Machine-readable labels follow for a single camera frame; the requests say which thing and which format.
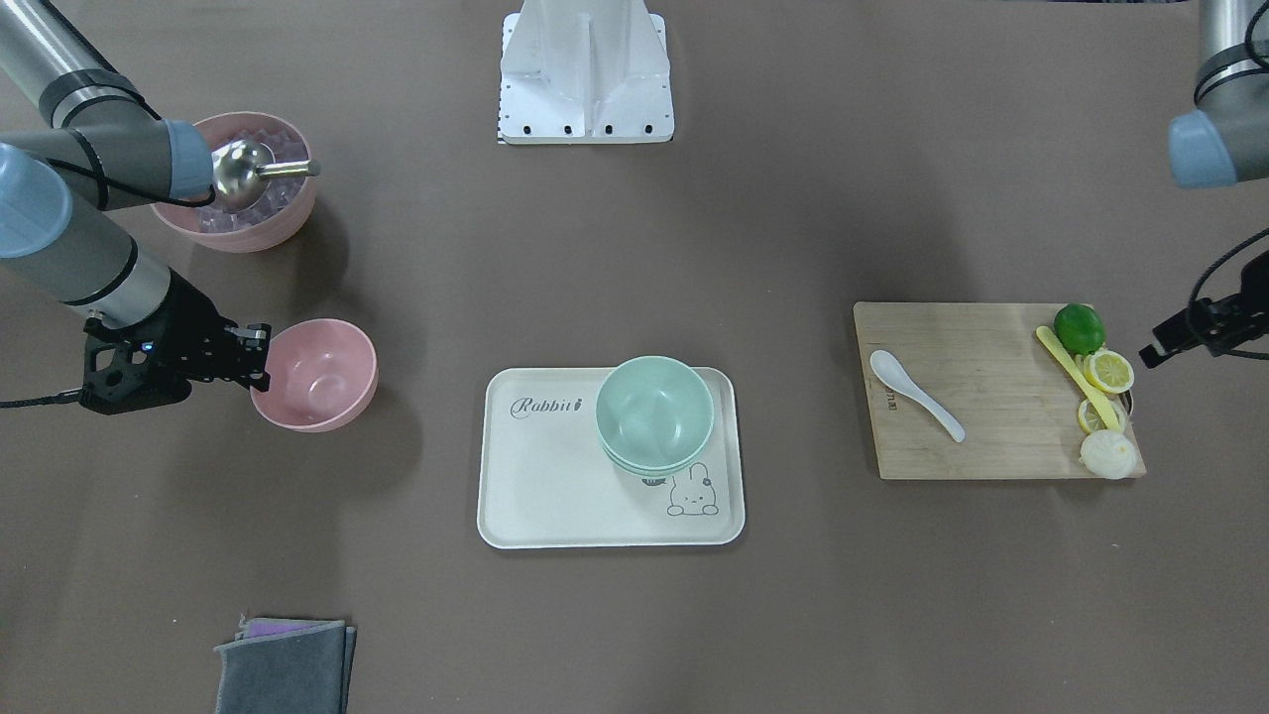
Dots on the white ceramic spoon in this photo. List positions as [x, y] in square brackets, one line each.
[892, 374]

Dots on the pink bowl with ice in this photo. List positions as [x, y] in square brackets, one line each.
[278, 214]

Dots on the lemon slice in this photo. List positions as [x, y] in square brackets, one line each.
[1107, 371]

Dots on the yellow plastic knife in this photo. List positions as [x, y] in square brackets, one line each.
[1100, 402]

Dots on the green lime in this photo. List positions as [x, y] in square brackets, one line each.
[1079, 328]

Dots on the metal ice scoop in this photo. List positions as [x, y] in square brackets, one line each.
[242, 169]

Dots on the grey folded cloth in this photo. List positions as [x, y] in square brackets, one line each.
[283, 665]

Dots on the white rabbit tray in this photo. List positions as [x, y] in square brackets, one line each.
[545, 481]

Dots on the green stacked bowls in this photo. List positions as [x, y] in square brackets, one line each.
[654, 415]

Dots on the white pedestal column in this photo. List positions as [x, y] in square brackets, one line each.
[585, 73]

